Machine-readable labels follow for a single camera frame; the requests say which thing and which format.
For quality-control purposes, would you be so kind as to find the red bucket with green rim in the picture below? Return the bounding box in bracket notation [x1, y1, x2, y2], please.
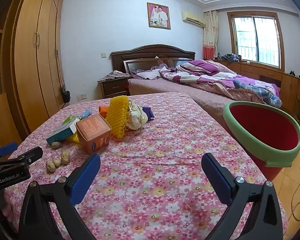
[222, 101, 300, 182]

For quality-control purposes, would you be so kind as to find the framed wedding photo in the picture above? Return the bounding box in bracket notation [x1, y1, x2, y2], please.
[147, 2, 171, 30]

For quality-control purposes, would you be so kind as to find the purple wrapper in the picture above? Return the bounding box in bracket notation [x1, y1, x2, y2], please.
[141, 106, 155, 120]

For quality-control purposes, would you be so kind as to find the wooden shelf unit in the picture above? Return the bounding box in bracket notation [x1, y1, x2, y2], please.
[0, 5, 23, 155]

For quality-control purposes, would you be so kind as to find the white pillow with purple frill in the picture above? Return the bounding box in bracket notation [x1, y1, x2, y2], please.
[131, 64, 169, 80]

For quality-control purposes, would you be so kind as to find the wooden wardrobe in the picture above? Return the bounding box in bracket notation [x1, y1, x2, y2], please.
[2, 0, 65, 140]

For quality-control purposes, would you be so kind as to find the wall air conditioner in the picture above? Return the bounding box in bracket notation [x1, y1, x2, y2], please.
[181, 11, 206, 27]

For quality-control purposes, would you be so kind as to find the pink floral tablecloth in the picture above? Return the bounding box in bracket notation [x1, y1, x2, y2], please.
[4, 92, 288, 240]

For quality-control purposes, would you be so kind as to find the yellow foam fruit net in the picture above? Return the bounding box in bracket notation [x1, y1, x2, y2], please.
[105, 96, 130, 138]

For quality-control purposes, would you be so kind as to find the thin wooden stick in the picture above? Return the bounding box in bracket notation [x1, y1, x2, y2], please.
[55, 50, 65, 90]

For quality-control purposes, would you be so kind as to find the light blue curved plastic piece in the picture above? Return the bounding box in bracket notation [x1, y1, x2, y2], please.
[78, 108, 92, 119]

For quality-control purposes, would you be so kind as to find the purple and white quilt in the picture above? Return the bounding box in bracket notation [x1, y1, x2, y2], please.
[160, 59, 282, 105]

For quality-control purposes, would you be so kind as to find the yellow toy block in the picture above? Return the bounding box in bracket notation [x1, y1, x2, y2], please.
[66, 132, 80, 144]

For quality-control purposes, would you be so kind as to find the blue grey clothes pile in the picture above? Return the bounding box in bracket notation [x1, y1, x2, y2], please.
[220, 53, 240, 63]

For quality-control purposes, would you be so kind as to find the blue plaid cloth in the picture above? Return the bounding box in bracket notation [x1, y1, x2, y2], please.
[232, 79, 282, 108]

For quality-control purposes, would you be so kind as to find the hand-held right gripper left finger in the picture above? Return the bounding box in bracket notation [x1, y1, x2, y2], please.
[18, 153, 102, 240]

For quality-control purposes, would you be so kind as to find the floral curtain with orange hem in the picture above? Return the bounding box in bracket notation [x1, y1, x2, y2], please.
[202, 10, 219, 61]

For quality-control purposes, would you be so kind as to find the teal and white carton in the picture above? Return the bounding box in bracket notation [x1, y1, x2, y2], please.
[46, 116, 82, 146]

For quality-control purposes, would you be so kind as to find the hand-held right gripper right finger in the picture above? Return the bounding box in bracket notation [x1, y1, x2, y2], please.
[201, 152, 283, 240]

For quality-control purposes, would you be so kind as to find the floor cable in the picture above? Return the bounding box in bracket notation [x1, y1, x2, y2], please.
[289, 127, 300, 220]

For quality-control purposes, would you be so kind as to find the dark wooden nightstand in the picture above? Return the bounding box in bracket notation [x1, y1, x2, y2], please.
[97, 76, 129, 99]

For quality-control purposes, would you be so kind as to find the window with wooden frame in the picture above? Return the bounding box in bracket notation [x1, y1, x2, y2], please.
[227, 11, 284, 69]

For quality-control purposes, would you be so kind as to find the orange cardboard box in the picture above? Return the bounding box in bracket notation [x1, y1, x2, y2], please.
[75, 114, 112, 155]

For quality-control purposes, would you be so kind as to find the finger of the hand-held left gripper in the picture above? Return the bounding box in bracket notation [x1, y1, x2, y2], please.
[0, 142, 18, 164]
[0, 146, 43, 172]

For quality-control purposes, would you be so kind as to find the bed with purple quilt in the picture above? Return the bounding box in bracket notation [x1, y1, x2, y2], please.
[127, 60, 283, 130]

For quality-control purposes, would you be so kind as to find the long wooden cabinet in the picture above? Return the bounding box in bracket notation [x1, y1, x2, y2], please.
[215, 60, 300, 128]

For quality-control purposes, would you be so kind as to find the white paper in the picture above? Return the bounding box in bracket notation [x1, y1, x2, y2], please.
[126, 102, 148, 131]

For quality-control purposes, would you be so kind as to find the dark wooden headboard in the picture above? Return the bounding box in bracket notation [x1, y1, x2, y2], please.
[110, 44, 196, 74]

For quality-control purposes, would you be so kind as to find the pink clothes pile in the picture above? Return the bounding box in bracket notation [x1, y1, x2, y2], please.
[97, 70, 130, 82]

